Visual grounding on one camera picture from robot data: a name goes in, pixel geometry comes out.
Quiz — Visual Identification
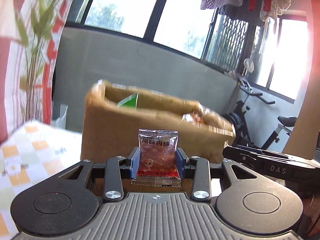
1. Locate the clear red jerky packet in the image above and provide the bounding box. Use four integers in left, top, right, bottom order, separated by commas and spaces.
131, 129, 181, 187

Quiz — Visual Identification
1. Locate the green cracker snack bag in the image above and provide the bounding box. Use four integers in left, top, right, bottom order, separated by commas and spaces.
117, 93, 139, 108

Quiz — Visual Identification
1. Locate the clear bread bag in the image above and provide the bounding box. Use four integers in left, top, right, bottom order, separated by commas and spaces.
182, 105, 226, 128

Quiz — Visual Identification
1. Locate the brown cardboard box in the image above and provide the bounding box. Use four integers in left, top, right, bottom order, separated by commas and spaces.
80, 80, 235, 163

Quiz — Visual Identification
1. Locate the black exercise bike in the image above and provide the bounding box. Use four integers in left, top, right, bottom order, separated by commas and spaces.
223, 76, 298, 153

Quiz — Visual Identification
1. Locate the checkered floral tablecloth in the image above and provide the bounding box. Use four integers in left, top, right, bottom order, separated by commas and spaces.
0, 121, 82, 239

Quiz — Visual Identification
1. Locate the printed backdrop curtain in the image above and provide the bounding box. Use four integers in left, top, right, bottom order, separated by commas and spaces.
1, 0, 73, 141

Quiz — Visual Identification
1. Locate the white hanging garment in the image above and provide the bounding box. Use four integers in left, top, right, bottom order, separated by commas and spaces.
260, 0, 296, 34

